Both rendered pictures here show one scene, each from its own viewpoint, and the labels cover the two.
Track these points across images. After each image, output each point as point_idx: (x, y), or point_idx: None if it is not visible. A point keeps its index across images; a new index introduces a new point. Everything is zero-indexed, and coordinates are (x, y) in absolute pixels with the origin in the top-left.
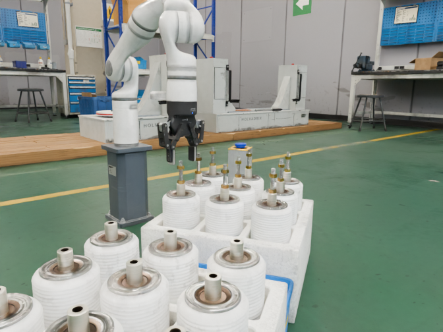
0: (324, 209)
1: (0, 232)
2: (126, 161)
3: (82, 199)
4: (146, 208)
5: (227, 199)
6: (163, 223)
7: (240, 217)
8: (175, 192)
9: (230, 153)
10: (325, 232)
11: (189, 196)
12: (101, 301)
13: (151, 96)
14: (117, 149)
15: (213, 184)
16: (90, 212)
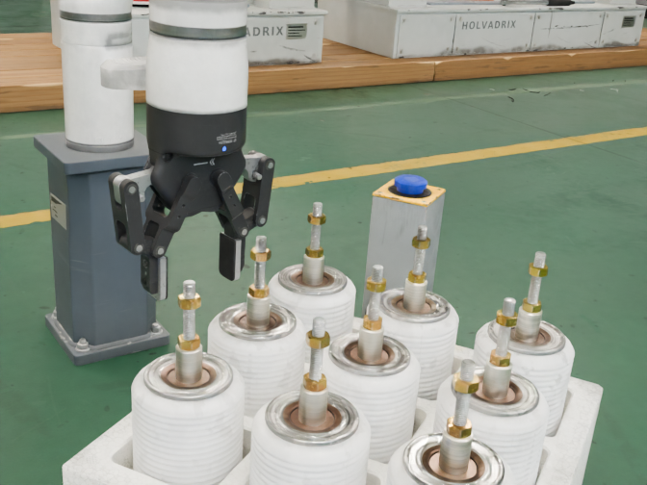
0: (638, 350)
1: None
2: (92, 194)
3: (7, 253)
4: (147, 315)
5: (318, 423)
6: (133, 454)
7: (354, 483)
8: (173, 363)
9: (377, 206)
10: (630, 442)
11: (208, 394)
12: None
13: (104, 78)
14: (67, 161)
15: (303, 329)
16: (13, 299)
